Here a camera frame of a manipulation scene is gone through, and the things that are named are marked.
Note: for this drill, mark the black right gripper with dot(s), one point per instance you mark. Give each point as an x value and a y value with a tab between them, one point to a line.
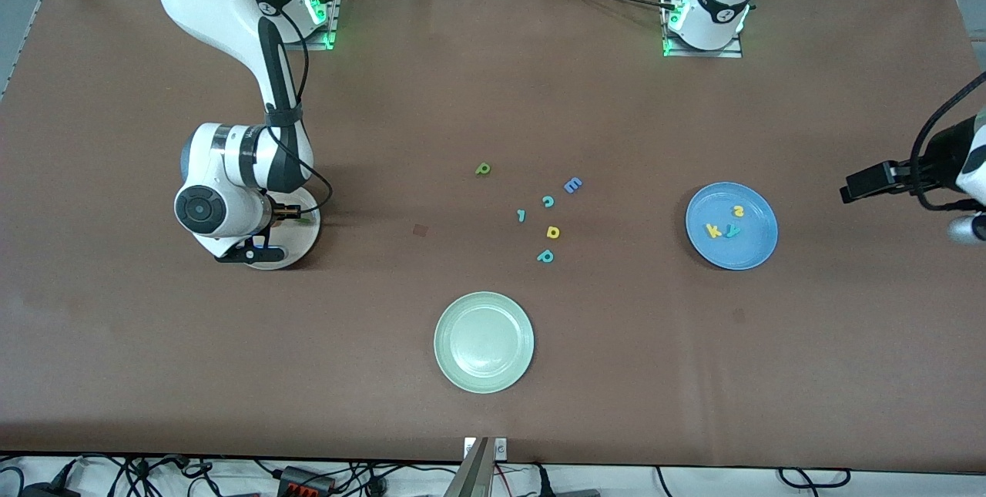
274	218

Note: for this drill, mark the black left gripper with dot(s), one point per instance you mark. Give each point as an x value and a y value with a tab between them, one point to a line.
941	150

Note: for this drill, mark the teal foam letter y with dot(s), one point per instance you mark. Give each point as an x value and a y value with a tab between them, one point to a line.
732	231

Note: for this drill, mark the yellow foam letter k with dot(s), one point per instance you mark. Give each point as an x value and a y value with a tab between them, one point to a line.
712	231

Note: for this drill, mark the beige brown plate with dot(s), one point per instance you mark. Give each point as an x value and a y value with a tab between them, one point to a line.
304	239

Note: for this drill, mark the blue plate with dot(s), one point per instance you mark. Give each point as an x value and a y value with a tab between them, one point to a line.
732	246

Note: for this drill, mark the orange black power connector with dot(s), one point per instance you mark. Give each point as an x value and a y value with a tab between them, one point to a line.
306	480

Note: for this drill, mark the pale green plate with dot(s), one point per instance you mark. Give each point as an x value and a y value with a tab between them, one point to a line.
484	343

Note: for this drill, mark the teal foam letter p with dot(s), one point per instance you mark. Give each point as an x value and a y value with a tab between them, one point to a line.
545	257

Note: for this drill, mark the blue foam letter E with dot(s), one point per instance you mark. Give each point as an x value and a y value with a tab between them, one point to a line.
572	186

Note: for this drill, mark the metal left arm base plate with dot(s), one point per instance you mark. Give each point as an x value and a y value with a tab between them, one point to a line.
705	54

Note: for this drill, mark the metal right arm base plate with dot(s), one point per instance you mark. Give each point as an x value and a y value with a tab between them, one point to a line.
331	27

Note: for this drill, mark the grey camera mount bar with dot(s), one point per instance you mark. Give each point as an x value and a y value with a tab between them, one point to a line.
471	478

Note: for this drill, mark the white mount bracket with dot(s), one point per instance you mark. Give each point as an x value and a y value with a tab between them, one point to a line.
500	448

